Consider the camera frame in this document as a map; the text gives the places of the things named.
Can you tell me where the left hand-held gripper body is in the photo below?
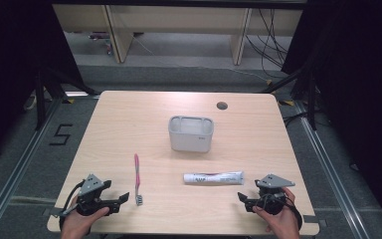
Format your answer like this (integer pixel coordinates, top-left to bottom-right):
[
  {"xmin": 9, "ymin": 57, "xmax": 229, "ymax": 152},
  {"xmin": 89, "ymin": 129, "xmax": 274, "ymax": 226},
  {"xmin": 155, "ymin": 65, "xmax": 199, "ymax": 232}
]
[{"xmin": 59, "ymin": 173, "xmax": 121, "ymax": 217}]

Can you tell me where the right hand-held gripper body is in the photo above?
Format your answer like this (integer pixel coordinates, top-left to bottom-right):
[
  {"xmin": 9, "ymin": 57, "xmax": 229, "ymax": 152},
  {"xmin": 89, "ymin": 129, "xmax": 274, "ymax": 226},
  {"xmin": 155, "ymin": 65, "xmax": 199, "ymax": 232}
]
[{"xmin": 245, "ymin": 173, "xmax": 296, "ymax": 216}]

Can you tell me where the pink toothbrush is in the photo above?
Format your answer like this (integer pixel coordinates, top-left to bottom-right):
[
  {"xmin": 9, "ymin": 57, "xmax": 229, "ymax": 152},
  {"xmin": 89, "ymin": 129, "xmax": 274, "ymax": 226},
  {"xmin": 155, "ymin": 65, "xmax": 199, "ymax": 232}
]
[{"xmin": 133, "ymin": 152, "xmax": 144, "ymax": 207}]

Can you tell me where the white toothpaste tube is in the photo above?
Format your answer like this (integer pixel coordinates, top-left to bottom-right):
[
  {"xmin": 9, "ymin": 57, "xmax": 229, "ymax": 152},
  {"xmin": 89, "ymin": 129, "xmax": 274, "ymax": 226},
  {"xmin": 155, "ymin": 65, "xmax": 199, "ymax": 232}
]
[{"xmin": 182, "ymin": 170, "xmax": 246, "ymax": 186}]

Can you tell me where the grey toothbrush holder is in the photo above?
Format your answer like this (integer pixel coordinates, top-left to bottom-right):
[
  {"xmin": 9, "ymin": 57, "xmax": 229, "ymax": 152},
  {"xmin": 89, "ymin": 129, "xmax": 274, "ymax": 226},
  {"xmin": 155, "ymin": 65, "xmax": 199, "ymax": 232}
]
[{"xmin": 167, "ymin": 115, "xmax": 215, "ymax": 154}]

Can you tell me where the person's right hand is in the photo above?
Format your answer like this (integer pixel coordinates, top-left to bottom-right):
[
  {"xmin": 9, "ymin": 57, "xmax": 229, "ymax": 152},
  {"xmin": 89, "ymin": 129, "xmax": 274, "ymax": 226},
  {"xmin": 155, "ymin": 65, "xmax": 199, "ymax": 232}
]
[{"xmin": 252, "ymin": 186, "xmax": 301, "ymax": 239}]

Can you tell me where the person's left hand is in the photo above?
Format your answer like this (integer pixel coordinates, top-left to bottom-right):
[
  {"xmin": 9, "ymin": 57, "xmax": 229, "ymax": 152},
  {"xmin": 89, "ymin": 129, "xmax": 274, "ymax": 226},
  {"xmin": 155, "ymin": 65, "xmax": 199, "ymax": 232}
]
[{"xmin": 61, "ymin": 195, "xmax": 110, "ymax": 239}]

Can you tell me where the dark tape strip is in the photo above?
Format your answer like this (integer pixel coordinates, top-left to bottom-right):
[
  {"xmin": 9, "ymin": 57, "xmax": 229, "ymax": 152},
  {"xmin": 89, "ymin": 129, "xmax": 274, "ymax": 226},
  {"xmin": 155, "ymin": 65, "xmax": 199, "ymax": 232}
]
[
  {"xmin": 42, "ymin": 207, "xmax": 68, "ymax": 217},
  {"xmin": 302, "ymin": 214, "xmax": 328, "ymax": 229}
]

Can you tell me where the black metal stand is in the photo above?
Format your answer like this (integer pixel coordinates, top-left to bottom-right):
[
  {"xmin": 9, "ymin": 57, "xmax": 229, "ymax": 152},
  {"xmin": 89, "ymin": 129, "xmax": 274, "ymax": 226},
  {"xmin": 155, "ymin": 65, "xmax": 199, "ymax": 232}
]
[
  {"xmin": 261, "ymin": 64, "xmax": 320, "ymax": 131},
  {"xmin": 34, "ymin": 65, "xmax": 101, "ymax": 131}
]

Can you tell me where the small clutter under desk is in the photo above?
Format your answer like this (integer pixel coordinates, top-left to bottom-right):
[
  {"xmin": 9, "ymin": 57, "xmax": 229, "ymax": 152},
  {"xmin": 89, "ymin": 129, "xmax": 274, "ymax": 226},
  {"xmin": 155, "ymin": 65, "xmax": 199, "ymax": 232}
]
[{"xmin": 87, "ymin": 31, "xmax": 114, "ymax": 57}]

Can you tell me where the black curtain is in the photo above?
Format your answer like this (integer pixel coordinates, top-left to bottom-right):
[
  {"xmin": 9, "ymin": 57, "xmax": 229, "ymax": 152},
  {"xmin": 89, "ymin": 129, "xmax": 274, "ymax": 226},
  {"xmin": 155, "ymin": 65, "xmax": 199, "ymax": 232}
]
[
  {"xmin": 281, "ymin": 0, "xmax": 382, "ymax": 230},
  {"xmin": 0, "ymin": 0, "xmax": 85, "ymax": 168}
]

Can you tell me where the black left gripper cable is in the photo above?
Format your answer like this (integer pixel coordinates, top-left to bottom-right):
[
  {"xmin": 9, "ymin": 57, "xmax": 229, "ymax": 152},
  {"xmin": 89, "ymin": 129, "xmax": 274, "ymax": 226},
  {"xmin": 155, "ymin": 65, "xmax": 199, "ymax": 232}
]
[{"xmin": 59, "ymin": 180, "xmax": 86, "ymax": 231}]

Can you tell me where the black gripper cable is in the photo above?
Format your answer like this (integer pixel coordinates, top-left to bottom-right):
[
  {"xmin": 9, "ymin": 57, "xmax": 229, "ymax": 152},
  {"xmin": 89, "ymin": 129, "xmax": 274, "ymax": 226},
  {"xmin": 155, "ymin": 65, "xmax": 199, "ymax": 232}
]
[
  {"xmin": 59, "ymin": 180, "xmax": 86, "ymax": 231},
  {"xmin": 283, "ymin": 193, "xmax": 303, "ymax": 231}
]

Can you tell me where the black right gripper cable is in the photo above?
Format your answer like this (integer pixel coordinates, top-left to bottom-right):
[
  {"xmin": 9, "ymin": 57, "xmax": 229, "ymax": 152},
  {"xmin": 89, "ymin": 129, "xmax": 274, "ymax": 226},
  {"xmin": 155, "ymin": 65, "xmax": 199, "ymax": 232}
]
[{"xmin": 283, "ymin": 193, "xmax": 303, "ymax": 231}]

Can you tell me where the aluminium floor rail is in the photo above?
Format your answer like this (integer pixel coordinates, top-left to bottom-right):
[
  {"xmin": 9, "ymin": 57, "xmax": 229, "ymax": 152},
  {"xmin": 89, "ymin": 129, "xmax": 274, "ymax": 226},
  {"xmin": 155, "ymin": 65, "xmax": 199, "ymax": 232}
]
[
  {"xmin": 293, "ymin": 100, "xmax": 373, "ymax": 239},
  {"xmin": 0, "ymin": 97, "xmax": 64, "ymax": 239}
]

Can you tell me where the black floor cable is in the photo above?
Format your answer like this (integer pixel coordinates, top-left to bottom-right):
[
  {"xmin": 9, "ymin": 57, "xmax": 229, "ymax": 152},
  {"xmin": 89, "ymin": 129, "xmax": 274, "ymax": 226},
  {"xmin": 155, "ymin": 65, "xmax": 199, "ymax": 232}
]
[{"xmin": 283, "ymin": 110, "xmax": 314, "ymax": 128}]

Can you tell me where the coiled white cable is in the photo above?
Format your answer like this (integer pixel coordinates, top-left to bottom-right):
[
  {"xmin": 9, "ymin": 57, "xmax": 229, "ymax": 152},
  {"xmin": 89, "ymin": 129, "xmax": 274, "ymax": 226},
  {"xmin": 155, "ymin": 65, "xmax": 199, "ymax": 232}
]
[{"xmin": 22, "ymin": 94, "xmax": 38, "ymax": 112}]

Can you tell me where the bundle of black cables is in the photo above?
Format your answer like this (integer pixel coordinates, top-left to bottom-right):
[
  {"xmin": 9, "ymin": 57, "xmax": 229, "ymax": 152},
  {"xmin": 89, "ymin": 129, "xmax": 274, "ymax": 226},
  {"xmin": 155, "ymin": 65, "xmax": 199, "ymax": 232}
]
[{"xmin": 244, "ymin": 8, "xmax": 290, "ymax": 80}]

